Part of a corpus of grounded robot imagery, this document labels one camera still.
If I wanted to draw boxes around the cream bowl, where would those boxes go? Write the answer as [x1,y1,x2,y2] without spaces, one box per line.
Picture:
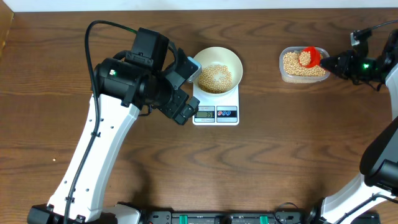
[193,47,243,96]

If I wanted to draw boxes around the clear plastic container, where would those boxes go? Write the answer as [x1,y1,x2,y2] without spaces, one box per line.
[279,47,330,83]

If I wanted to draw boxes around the white digital kitchen scale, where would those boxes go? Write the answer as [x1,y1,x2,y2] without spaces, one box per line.
[192,85,239,126]

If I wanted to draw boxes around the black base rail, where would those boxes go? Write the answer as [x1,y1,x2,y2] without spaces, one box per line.
[93,202,382,224]

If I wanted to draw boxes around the soybeans in bowl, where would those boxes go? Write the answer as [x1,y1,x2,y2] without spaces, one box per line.
[197,65,232,94]

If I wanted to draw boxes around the red measuring scoop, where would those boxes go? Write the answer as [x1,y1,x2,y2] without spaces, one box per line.
[298,47,321,68]

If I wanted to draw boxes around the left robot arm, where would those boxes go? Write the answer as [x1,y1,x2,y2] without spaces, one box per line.
[27,28,201,224]

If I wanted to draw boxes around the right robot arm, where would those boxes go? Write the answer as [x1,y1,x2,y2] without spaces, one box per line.
[307,28,397,223]

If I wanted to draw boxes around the soybeans in scoop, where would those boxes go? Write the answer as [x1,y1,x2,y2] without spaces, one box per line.
[298,51,312,67]

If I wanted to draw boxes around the soybeans in container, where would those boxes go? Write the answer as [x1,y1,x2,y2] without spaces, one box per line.
[283,52,326,77]

